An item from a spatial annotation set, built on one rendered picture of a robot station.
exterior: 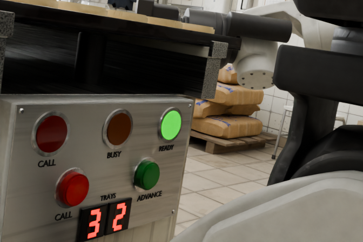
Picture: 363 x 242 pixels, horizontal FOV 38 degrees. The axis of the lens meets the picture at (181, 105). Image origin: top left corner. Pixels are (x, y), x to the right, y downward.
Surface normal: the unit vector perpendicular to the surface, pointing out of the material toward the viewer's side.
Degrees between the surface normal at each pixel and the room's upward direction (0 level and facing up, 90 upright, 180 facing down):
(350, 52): 90
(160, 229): 90
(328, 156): 51
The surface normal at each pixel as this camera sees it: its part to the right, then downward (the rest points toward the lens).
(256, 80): -0.04, 0.90
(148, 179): 0.78, 0.21
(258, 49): 0.19, -0.41
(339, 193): -0.60, 0.02
